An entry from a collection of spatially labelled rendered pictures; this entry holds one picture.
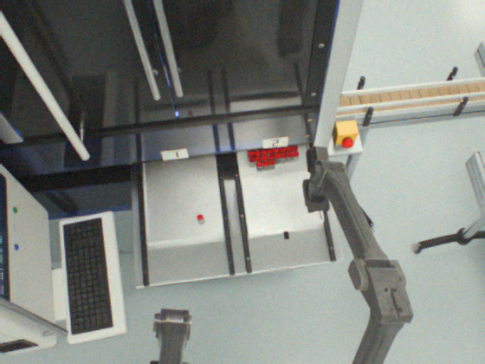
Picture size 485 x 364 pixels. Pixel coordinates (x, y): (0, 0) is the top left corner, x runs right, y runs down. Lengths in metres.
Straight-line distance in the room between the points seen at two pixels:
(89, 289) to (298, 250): 0.72
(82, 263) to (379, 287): 1.14
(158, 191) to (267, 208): 0.39
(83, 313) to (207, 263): 0.45
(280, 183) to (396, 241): 1.09
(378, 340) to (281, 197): 0.86
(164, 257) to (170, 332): 0.64
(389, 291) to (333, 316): 1.54
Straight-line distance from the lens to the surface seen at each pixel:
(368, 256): 1.17
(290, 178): 1.91
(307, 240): 1.83
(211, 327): 2.65
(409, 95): 2.10
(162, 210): 1.89
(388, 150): 3.05
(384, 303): 1.11
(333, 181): 1.35
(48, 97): 1.42
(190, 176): 1.93
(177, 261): 1.82
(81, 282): 1.93
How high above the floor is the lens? 2.60
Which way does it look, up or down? 67 degrees down
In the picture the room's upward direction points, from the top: 2 degrees clockwise
